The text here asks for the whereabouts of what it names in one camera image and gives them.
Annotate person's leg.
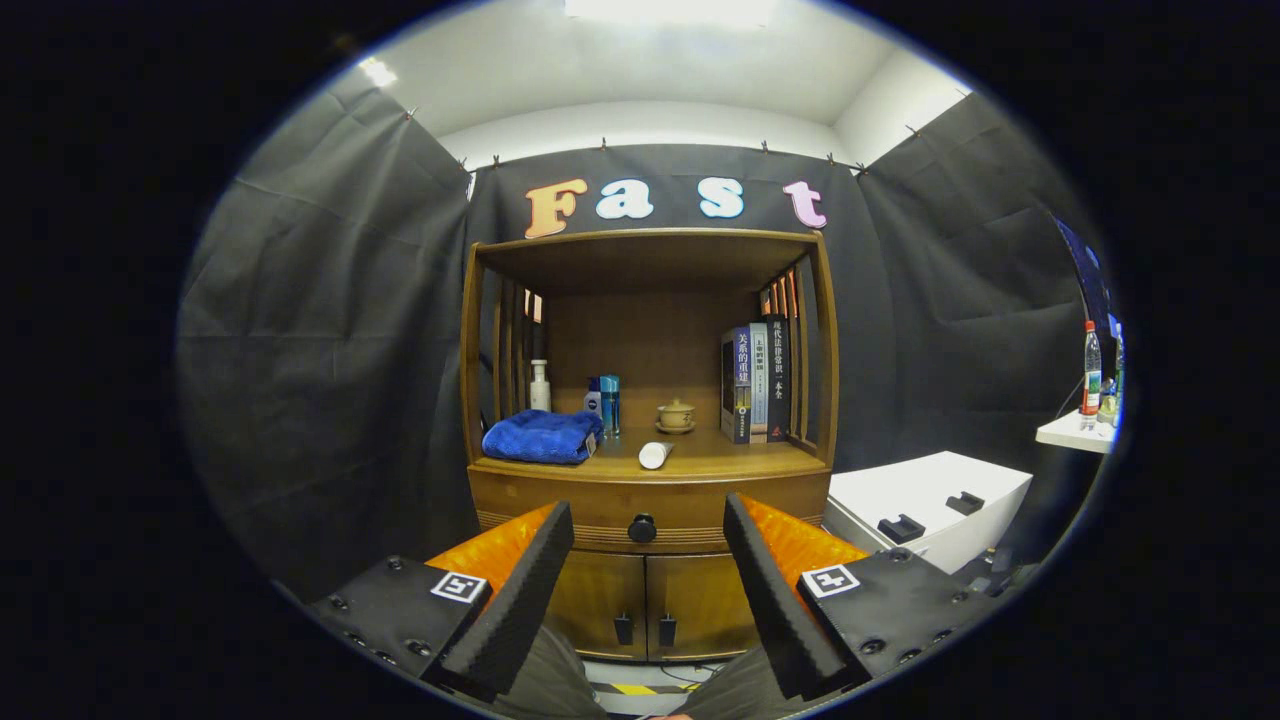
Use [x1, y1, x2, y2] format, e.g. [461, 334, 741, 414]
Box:
[500, 625, 611, 720]
[690, 645, 831, 720]

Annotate wooden drawer with black knob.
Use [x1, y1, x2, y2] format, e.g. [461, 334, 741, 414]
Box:
[468, 470, 831, 556]

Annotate pale spine book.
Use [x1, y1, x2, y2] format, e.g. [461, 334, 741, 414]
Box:
[749, 322, 770, 443]

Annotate white side table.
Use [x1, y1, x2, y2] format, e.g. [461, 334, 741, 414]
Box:
[1035, 410, 1116, 455]

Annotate wooden countertop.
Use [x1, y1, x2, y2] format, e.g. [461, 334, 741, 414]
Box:
[470, 425, 831, 481]

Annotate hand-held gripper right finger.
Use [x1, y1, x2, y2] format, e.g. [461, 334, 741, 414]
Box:
[723, 491, 1001, 701]

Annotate black spine book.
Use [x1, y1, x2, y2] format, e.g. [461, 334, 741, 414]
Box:
[766, 314, 793, 443]

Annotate blue folded towel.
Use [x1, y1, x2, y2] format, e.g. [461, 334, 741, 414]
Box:
[481, 409, 605, 466]

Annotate red label water bottle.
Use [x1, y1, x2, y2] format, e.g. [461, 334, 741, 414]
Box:
[1080, 320, 1103, 417]

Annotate dark blue banner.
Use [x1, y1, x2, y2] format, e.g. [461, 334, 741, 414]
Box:
[1050, 215, 1113, 336]

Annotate wooden cabinet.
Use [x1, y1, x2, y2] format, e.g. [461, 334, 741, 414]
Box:
[460, 228, 841, 666]

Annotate white storage box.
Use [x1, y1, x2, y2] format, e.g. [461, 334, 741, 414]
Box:
[828, 450, 1034, 575]

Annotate black backdrop cloth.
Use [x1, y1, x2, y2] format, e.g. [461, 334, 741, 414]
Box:
[175, 70, 1116, 601]

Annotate blue spine book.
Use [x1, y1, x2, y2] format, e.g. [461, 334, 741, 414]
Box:
[721, 326, 753, 445]

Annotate person's right leg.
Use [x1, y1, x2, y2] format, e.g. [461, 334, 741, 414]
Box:
[690, 645, 831, 720]

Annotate black equipment pile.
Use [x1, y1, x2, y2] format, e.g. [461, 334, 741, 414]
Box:
[955, 545, 1041, 601]

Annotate wooden cabinet door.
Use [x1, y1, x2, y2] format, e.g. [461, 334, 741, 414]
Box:
[545, 552, 649, 661]
[645, 553, 761, 663]

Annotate person's left leg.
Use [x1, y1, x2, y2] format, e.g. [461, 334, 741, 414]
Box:
[500, 625, 611, 720]

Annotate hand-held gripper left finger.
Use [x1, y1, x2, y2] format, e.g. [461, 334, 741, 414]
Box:
[310, 501, 576, 703]

